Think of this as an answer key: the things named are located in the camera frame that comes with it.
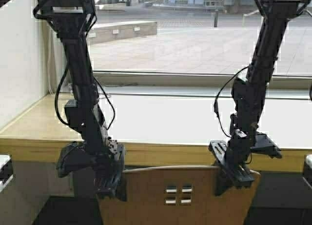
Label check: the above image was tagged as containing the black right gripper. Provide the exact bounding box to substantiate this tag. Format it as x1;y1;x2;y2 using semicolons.
208;132;282;196

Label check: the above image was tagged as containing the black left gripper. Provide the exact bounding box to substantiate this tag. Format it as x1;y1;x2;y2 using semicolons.
56;140;127;202

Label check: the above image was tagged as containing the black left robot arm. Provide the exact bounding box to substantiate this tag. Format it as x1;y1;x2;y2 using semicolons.
33;0;127;202

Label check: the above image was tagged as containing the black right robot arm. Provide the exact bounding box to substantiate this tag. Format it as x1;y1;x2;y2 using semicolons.
208;0;312;196

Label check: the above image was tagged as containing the white robot base left corner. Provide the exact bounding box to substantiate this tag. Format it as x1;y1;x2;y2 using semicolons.
0;154;14;192

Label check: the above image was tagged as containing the white robot base right corner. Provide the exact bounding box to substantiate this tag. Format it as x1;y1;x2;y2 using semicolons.
302;154;312;189

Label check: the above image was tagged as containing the long wooden window counter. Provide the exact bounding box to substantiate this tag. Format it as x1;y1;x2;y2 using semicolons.
0;95;312;172

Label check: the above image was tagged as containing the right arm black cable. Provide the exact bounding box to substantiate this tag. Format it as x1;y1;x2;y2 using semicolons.
214;65;250;139

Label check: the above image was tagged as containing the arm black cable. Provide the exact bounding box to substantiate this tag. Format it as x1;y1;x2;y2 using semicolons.
214;65;250;139
54;15;116;131

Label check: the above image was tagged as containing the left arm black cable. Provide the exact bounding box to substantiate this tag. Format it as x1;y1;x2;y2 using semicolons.
54;15;116;131

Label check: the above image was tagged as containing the window frame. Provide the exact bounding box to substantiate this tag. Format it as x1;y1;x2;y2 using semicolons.
43;0;312;89

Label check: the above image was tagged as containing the white wall cable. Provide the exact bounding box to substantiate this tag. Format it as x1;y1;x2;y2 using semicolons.
47;29;54;95

